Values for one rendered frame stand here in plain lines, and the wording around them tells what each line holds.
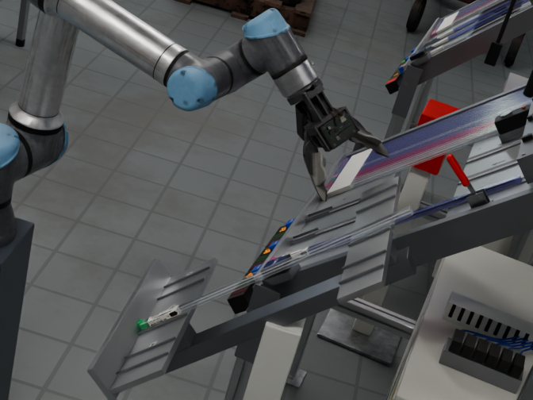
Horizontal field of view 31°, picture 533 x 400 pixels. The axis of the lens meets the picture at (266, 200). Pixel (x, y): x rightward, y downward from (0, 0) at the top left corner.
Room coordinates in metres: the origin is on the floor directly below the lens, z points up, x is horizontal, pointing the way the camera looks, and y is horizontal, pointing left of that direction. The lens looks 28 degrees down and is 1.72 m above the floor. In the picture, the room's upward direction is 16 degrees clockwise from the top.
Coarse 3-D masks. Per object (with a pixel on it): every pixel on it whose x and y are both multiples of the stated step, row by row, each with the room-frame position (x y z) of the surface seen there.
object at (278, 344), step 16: (304, 320) 1.30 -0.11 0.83; (272, 336) 1.25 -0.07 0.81; (288, 336) 1.25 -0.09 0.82; (272, 352) 1.25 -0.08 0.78; (288, 352) 1.25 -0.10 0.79; (256, 368) 1.25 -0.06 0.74; (272, 368) 1.25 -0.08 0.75; (288, 368) 1.25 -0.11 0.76; (256, 384) 1.25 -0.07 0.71; (272, 384) 1.25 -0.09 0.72
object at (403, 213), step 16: (368, 224) 1.28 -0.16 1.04; (384, 224) 1.27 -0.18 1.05; (336, 240) 1.27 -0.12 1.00; (352, 240) 1.27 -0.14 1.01; (304, 256) 1.28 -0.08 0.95; (256, 272) 1.29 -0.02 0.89; (272, 272) 1.28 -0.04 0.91; (224, 288) 1.28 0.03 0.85; (192, 304) 1.29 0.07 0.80; (144, 320) 1.30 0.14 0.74
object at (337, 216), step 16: (352, 192) 1.88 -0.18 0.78; (320, 208) 1.86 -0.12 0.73; (336, 208) 1.82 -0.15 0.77; (352, 208) 1.77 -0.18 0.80; (320, 224) 1.75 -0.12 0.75; (336, 224) 1.70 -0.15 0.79; (352, 224) 1.67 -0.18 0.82; (304, 240) 1.69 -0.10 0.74; (320, 240) 1.65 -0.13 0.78; (320, 256) 1.56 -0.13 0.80
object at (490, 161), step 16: (480, 144) 1.84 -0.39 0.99; (496, 144) 1.80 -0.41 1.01; (512, 144) 1.75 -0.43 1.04; (480, 160) 1.74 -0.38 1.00; (496, 160) 1.70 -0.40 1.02; (512, 160) 1.65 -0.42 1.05; (480, 176) 1.64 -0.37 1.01; (496, 176) 1.61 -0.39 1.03; (512, 176) 1.57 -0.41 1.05; (464, 192) 1.59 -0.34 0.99; (496, 192) 1.52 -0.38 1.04; (512, 192) 1.49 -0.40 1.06; (448, 208) 1.54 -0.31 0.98; (464, 208) 1.51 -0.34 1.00
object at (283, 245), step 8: (336, 160) 2.13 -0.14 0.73; (336, 168) 2.08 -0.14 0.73; (328, 176) 2.02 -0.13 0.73; (312, 200) 1.88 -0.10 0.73; (320, 200) 1.92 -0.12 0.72; (304, 208) 1.84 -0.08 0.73; (312, 208) 1.86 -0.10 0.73; (304, 216) 1.81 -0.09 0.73; (296, 224) 1.76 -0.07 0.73; (304, 224) 1.79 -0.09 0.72; (288, 232) 1.72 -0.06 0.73; (296, 232) 1.74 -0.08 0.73; (280, 240) 1.68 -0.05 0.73; (288, 240) 1.70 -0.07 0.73; (280, 248) 1.65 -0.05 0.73; (288, 248) 1.68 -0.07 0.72; (272, 256) 1.61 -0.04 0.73; (264, 264) 1.58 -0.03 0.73
